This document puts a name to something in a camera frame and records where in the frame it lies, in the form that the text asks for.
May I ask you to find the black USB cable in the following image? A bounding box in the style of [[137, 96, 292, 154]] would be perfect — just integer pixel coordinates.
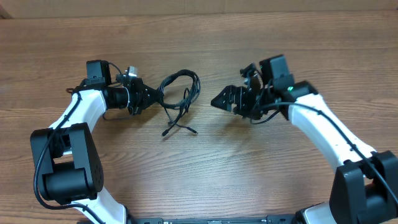
[[157, 68, 202, 137]]

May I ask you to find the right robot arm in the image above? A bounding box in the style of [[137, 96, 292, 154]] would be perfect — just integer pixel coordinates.
[[211, 55, 397, 223]]

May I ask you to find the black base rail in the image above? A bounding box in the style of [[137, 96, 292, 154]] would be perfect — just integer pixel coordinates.
[[133, 214, 302, 224]]

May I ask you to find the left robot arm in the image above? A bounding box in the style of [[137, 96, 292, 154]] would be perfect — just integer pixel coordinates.
[[30, 60, 163, 223]]

